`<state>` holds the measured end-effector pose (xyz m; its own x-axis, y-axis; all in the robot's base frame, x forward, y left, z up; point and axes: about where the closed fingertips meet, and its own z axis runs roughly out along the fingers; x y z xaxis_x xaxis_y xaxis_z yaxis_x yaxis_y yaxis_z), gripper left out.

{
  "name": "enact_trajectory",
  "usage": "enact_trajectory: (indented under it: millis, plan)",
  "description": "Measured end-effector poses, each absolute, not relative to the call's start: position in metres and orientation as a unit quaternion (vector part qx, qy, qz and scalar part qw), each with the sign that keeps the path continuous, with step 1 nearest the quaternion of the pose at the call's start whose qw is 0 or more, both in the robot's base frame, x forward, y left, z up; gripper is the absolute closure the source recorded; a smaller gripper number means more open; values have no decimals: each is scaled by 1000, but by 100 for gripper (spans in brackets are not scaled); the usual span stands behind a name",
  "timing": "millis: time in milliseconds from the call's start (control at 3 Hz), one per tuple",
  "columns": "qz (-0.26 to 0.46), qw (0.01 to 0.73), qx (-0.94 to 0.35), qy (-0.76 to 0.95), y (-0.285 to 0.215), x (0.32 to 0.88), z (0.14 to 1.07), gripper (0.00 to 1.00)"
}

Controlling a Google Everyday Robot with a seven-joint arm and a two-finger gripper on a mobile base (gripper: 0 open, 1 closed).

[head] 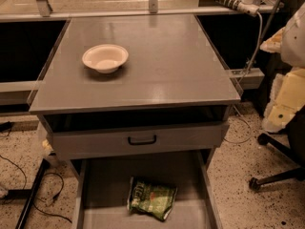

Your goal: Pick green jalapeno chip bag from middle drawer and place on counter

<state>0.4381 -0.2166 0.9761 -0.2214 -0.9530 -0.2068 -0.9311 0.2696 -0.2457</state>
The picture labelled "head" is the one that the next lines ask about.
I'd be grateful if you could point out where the black floor cable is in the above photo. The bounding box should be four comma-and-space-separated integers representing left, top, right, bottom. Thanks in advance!
0, 155, 73, 224

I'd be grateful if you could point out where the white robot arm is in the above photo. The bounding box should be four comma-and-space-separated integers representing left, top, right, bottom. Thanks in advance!
260, 3, 305, 133

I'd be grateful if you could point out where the open grey middle drawer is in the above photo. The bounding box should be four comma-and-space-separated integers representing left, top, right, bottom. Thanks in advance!
72, 151, 223, 229

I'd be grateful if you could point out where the grey drawer cabinet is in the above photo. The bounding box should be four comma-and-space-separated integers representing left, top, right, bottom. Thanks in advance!
29, 14, 242, 179

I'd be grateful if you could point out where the white power strip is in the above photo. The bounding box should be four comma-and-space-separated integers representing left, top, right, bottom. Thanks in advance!
214, 0, 259, 17

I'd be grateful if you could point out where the green jalapeno chip bag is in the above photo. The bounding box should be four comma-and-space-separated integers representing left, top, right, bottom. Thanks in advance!
127, 177, 177, 221

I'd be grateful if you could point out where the black metal floor bar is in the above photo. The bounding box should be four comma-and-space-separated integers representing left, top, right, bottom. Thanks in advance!
15, 159, 50, 229

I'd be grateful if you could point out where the black drawer handle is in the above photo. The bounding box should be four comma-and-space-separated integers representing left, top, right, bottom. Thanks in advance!
128, 135, 157, 146

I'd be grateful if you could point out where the grey top drawer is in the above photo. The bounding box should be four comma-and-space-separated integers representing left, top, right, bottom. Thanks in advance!
48, 121, 229, 160

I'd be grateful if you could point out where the white paper bowl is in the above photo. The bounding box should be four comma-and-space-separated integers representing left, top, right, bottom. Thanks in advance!
82, 44, 129, 73

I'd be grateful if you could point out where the aluminium frame rail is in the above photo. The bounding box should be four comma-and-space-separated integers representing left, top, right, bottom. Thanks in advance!
0, 4, 285, 23

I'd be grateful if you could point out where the white power cable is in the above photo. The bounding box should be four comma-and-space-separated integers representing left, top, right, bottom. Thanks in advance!
223, 10, 264, 145

